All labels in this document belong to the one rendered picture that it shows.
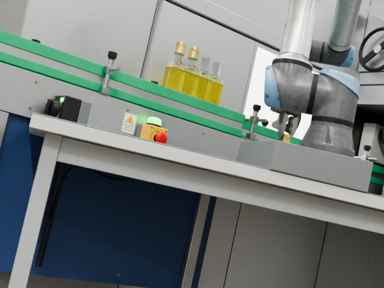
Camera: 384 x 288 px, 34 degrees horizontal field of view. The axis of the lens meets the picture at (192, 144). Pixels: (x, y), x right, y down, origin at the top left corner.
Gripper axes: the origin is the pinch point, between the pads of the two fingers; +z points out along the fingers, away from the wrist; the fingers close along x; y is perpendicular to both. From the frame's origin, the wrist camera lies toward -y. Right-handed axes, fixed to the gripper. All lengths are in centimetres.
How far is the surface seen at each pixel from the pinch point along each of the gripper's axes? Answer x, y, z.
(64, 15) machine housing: 75, 37, -22
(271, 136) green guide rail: -9.7, 18.0, -1.5
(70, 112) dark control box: 83, -2, 12
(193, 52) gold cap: 32.3, 20.7, -21.8
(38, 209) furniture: 93, -18, 38
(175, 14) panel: 35, 34, -37
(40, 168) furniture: 94, -18, 29
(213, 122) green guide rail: 26.7, 8.4, 1.4
